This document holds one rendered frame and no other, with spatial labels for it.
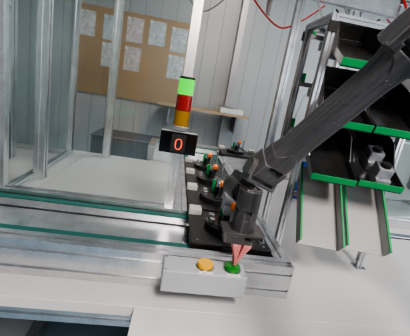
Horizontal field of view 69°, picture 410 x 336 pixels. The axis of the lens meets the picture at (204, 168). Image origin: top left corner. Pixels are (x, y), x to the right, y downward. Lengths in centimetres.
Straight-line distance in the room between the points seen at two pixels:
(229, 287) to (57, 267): 44
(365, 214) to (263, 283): 43
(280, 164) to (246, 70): 371
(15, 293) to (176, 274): 38
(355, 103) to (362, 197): 59
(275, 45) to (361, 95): 387
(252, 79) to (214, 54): 61
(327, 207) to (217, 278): 46
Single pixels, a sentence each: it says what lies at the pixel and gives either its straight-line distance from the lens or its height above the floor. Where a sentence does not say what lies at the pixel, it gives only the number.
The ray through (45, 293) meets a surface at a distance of 86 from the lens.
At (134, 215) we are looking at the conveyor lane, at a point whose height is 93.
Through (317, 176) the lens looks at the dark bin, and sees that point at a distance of 93.
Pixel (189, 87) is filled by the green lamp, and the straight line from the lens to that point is 97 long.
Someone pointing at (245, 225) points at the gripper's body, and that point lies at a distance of 72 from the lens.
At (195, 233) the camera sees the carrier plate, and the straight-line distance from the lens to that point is 92.
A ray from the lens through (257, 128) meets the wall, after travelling 441.
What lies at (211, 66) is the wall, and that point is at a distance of 427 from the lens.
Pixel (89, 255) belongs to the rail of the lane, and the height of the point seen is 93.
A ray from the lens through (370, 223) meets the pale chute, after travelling 113.
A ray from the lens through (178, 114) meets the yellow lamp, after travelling 98.
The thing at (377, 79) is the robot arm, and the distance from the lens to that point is 61.
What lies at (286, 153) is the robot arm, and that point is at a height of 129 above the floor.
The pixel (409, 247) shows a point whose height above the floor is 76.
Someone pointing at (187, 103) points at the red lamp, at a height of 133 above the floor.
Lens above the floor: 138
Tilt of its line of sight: 14 degrees down
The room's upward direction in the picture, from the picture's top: 10 degrees clockwise
